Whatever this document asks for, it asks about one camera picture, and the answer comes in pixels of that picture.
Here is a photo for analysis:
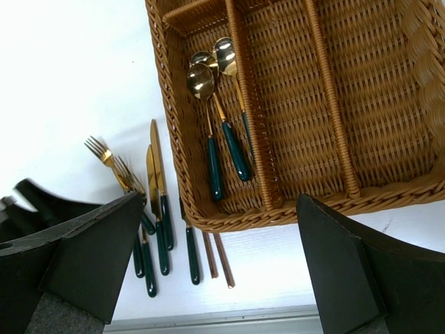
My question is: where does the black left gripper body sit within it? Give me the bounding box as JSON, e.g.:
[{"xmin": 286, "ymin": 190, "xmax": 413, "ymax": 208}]
[{"xmin": 1, "ymin": 178, "xmax": 100, "ymax": 240}]

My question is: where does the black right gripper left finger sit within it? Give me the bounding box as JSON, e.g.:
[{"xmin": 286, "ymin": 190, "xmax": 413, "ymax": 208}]
[{"xmin": 1, "ymin": 192, "xmax": 142, "ymax": 333}]

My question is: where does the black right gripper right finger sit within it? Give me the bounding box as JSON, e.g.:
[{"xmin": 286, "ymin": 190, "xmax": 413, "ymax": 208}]
[{"xmin": 296, "ymin": 194, "xmax": 444, "ymax": 333}]

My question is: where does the gold fork green handle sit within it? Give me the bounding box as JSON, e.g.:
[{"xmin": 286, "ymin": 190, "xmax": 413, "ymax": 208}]
[
  {"xmin": 84, "ymin": 136, "xmax": 156, "ymax": 235},
  {"xmin": 131, "ymin": 173, "xmax": 158, "ymax": 298},
  {"xmin": 114, "ymin": 156, "xmax": 145, "ymax": 278}
]

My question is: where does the gold spoon green handle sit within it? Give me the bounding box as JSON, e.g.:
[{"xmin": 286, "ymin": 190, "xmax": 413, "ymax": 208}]
[
  {"xmin": 186, "ymin": 63, "xmax": 224, "ymax": 201},
  {"xmin": 212, "ymin": 36, "xmax": 257, "ymax": 164},
  {"xmin": 189, "ymin": 50, "xmax": 254, "ymax": 182}
]

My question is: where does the copper chopstick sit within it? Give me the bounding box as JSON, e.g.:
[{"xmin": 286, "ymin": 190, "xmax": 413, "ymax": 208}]
[
  {"xmin": 202, "ymin": 232, "xmax": 218, "ymax": 279},
  {"xmin": 213, "ymin": 234, "xmax": 235, "ymax": 289}
]

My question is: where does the brown wicker cutlery tray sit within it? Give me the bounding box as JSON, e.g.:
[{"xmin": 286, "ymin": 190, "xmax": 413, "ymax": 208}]
[{"xmin": 145, "ymin": 1, "xmax": 444, "ymax": 232}]

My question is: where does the aluminium table frame rail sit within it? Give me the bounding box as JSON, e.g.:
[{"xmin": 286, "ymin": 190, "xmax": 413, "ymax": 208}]
[{"xmin": 104, "ymin": 305, "xmax": 323, "ymax": 333}]

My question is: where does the gold knife green handle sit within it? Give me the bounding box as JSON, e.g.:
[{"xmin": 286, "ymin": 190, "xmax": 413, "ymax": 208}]
[
  {"xmin": 146, "ymin": 144, "xmax": 170, "ymax": 276},
  {"xmin": 179, "ymin": 198, "xmax": 201, "ymax": 285},
  {"xmin": 150, "ymin": 120, "xmax": 175, "ymax": 251}
]

